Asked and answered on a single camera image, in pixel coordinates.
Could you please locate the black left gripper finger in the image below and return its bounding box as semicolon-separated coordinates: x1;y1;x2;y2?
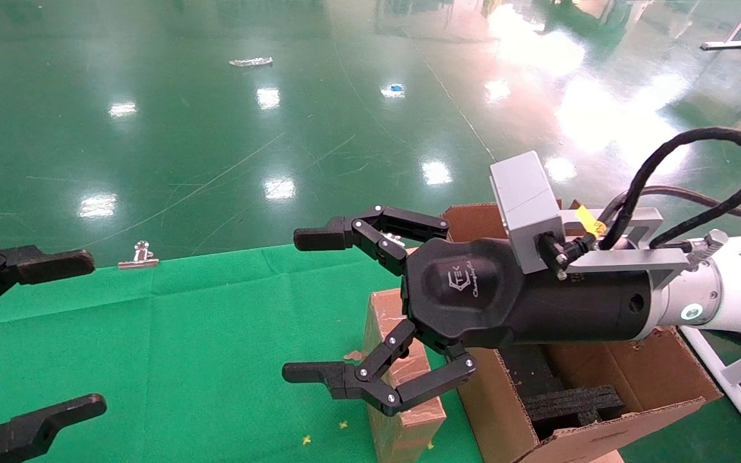
0;242;96;329
0;394;108;463

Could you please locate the black foam insert block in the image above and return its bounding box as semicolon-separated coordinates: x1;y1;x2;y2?
524;384;627;442

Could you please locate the white pipe frame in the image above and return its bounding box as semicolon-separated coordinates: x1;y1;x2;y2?
678;324;741;461

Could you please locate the dark smooth cable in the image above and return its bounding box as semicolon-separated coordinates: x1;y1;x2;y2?
602;185;741;227

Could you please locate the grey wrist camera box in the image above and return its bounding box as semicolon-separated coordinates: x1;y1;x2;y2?
489;150;568;275

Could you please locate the small brown cardboard box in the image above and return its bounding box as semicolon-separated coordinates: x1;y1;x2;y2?
361;289;448;463

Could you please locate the green table cloth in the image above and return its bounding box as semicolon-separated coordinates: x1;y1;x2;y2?
0;244;484;463

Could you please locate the grey metal camera bracket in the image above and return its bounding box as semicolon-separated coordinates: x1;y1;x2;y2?
554;206;694;291

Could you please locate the yellow cable tag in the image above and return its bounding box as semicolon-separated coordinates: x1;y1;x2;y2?
574;205;608;238

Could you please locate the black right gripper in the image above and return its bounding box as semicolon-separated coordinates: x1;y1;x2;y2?
282;206;659;417

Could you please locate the large open cardboard carton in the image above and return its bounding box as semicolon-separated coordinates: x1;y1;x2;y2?
442;202;724;463

